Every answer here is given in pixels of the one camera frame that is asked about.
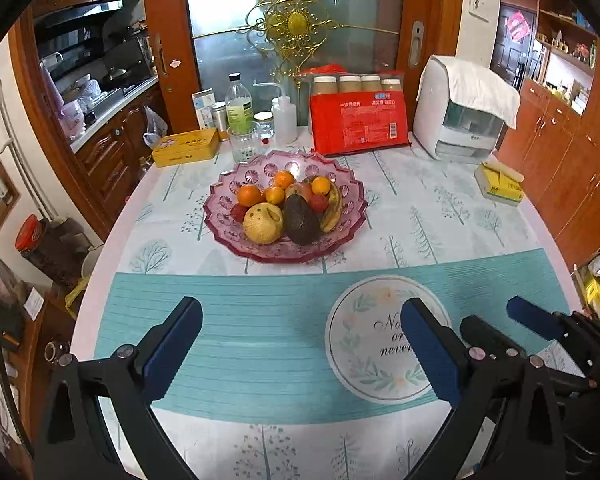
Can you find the spotted ripe banana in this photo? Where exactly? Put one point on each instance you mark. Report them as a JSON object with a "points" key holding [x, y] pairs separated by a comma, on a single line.
{"points": [[332, 210]]}

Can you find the white wall switch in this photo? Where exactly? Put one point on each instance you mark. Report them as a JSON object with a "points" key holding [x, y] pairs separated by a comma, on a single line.
{"points": [[476, 6]]}

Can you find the dark avocado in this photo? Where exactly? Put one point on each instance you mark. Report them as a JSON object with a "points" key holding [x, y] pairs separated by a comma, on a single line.
{"points": [[301, 220]]}

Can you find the metal pole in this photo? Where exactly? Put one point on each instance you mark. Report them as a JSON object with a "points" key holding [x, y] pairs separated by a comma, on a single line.
{"points": [[20, 145]]}

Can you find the small metal can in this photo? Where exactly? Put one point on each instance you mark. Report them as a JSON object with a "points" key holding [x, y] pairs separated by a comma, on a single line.
{"points": [[219, 120]]}

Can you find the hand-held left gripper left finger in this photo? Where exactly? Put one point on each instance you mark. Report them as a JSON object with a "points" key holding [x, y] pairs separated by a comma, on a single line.
{"points": [[172, 347]]}

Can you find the red lychee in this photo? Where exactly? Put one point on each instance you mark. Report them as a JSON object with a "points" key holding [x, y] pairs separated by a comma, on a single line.
{"points": [[237, 212], [319, 203]]}

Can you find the teal striped placemat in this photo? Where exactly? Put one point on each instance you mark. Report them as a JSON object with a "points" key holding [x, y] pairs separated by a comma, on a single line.
{"points": [[255, 320]]}

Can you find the clear drinking glass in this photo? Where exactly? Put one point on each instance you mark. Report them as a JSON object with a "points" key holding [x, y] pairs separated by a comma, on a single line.
{"points": [[242, 147]]}

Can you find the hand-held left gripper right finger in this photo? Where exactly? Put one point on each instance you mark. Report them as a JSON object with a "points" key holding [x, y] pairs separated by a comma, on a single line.
{"points": [[430, 355]]}

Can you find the red apple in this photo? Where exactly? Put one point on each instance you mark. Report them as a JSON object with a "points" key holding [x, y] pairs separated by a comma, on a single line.
{"points": [[299, 191]]}

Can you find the white plastic bag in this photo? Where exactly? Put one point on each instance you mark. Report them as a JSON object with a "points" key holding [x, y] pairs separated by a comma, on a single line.
{"points": [[155, 127]]}

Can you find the white cloth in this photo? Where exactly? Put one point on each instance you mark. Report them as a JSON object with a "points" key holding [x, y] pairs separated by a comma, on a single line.
{"points": [[480, 85]]}

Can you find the red lidded dark jar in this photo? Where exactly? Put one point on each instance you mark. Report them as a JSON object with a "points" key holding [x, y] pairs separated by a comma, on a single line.
{"points": [[32, 235]]}

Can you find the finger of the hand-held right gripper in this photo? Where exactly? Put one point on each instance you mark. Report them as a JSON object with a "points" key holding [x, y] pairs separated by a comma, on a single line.
{"points": [[490, 337], [532, 317]]}

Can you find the dark entrance door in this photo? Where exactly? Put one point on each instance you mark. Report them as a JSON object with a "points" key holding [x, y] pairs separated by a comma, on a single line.
{"points": [[505, 60]]}

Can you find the pink glass fruit bowl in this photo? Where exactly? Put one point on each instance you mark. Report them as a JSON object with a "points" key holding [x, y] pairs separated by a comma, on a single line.
{"points": [[260, 252]]}

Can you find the black range hood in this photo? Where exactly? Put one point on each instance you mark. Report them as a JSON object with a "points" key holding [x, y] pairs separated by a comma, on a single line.
{"points": [[80, 20]]}

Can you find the wooden kitchen base cabinet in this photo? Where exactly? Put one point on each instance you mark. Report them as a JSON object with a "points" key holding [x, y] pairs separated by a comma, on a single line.
{"points": [[110, 150]]}

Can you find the red paper cup package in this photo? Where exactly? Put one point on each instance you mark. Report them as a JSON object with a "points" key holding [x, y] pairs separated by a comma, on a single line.
{"points": [[360, 125]]}

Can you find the white countertop appliance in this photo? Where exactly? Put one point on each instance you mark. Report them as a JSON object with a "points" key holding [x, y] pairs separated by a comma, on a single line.
{"points": [[430, 120]]}

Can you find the yellow tin box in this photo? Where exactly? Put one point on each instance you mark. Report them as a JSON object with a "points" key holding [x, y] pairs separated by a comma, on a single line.
{"points": [[185, 147]]}

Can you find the frosted glass sliding door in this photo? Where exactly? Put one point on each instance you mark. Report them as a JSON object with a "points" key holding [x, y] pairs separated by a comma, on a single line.
{"points": [[220, 0]]}

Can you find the white wash bottle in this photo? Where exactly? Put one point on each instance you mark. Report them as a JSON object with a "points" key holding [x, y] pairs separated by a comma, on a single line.
{"points": [[285, 120]]}

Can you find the beige lidded jar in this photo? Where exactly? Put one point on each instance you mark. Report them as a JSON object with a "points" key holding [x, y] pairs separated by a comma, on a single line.
{"points": [[325, 85], [372, 83], [350, 84], [392, 85]]}

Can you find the clear bottle green label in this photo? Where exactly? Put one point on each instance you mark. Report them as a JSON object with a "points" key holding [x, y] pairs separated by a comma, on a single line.
{"points": [[240, 105]]}

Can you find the white blue carton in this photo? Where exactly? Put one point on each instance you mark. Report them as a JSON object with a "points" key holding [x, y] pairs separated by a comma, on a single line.
{"points": [[202, 107]]}

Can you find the tangerine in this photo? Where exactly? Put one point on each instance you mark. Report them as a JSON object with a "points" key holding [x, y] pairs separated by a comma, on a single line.
{"points": [[250, 196], [275, 195], [283, 179], [321, 185]]}

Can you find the yellow pear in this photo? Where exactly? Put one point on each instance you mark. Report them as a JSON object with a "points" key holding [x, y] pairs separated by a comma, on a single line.
{"points": [[263, 224]]}

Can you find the pink plastic bag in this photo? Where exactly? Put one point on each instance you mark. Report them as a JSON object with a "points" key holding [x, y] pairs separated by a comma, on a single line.
{"points": [[72, 117]]}

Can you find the yellow tissue pack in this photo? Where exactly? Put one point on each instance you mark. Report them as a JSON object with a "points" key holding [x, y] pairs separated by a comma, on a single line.
{"points": [[500, 185]]}

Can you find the small glass jar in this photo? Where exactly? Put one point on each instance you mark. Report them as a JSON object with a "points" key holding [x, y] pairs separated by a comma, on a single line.
{"points": [[264, 127]]}

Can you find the red door decoration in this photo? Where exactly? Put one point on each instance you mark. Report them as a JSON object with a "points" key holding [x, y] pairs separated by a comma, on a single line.
{"points": [[519, 25]]}

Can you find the gold door ornament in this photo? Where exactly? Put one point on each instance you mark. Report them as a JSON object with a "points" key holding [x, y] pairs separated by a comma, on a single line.
{"points": [[296, 22]]}

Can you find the wooden storage cabinet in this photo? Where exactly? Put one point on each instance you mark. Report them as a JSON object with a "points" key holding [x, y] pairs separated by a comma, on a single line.
{"points": [[555, 150]]}

